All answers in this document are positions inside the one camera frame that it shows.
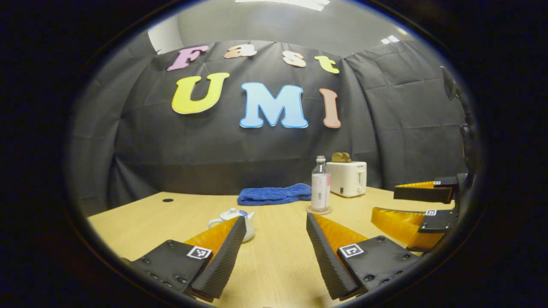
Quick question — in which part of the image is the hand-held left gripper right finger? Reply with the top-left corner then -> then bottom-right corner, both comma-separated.
306,212 -> 422,301

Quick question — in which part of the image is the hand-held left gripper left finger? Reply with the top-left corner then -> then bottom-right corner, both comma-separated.
124,215 -> 247,302

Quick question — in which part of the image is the white teacup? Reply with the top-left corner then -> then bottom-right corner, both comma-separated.
208,208 -> 256,243

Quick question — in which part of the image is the clear plastic water bottle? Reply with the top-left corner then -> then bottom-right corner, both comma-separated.
311,156 -> 331,213

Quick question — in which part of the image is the white toaster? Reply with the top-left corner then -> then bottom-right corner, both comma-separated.
326,161 -> 367,198

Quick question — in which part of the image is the blue towel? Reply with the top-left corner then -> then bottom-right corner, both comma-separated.
237,183 -> 312,206

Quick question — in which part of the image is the black backdrop cloth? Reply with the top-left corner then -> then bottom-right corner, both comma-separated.
68,32 -> 471,214

